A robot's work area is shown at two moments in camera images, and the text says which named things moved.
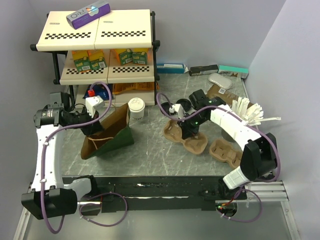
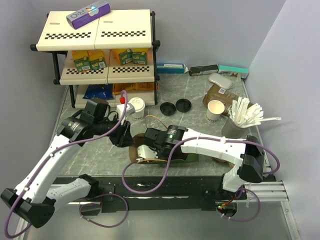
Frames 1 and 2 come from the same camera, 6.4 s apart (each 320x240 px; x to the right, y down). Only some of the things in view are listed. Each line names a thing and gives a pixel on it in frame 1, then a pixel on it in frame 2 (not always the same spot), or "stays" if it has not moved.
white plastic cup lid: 136,105 stays
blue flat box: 168,68 stays
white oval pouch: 220,80 stays
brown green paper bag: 117,134 to 139,140
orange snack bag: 119,87 stays
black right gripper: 187,131 to 160,155
